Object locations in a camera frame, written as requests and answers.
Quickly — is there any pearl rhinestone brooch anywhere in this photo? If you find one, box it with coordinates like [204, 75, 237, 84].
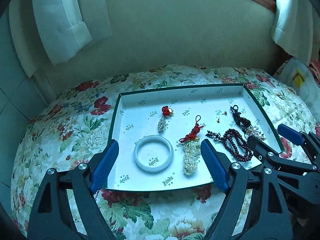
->
[245, 125, 266, 140]

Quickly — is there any dark red bead necklace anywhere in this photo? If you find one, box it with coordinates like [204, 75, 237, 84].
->
[205, 128, 254, 163]

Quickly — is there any black cord gourd pendant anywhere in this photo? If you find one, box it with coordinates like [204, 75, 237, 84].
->
[230, 105, 251, 130]

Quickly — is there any small gold earring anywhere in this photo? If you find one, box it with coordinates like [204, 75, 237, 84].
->
[216, 111, 227, 123]

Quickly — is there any white pearl bracelet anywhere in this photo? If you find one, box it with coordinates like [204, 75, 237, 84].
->
[182, 139, 202, 176]

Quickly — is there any red knot gold bell charm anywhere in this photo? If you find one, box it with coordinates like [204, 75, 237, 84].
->
[179, 115, 204, 144]

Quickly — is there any white jade bangle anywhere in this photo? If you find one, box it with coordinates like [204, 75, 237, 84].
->
[133, 135, 174, 173]

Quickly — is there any red knot rhinestone charm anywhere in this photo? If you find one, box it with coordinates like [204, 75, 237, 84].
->
[157, 106, 174, 133]

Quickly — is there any green white jewelry box tray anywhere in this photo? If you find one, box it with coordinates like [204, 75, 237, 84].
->
[105, 84, 284, 191]

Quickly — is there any floral quilted bedspread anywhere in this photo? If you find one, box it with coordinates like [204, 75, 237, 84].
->
[11, 65, 319, 239]

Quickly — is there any white yellow bag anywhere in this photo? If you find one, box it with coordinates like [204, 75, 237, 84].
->
[273, 57, 319, 116]

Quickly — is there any right white curtain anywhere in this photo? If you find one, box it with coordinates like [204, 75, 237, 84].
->
[271, 0, 319, 66]

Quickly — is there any white curtain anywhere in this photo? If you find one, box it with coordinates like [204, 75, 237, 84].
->
[271, 0, 319, 66]
[9, 0, 112, 77]

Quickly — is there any left white curtain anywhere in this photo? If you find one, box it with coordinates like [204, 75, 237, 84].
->
[9, 0, 112, 77]

